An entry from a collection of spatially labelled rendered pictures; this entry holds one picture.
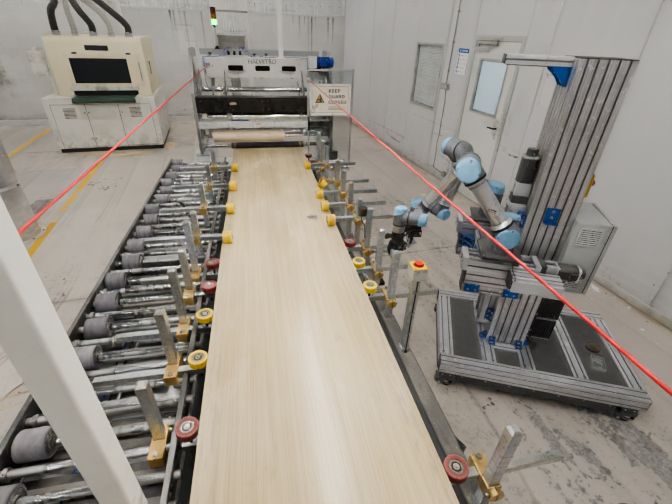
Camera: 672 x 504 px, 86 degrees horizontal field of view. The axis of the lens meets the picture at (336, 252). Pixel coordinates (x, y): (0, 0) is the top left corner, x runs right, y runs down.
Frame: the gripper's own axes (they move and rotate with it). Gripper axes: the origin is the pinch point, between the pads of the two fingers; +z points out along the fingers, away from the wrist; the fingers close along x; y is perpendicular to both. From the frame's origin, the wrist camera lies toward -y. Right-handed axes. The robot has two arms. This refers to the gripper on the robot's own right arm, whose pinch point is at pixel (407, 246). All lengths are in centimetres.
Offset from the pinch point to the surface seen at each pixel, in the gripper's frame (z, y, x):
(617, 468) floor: 83, 90, -127
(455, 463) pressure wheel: -9, -43, -149
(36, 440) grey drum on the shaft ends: -4, -181, -112
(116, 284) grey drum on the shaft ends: -1, -183, -15
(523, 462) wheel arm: -3, -17, -151
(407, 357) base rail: 12, -32, -86
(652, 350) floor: 84, 198, -54
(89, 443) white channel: -71, -127, -164
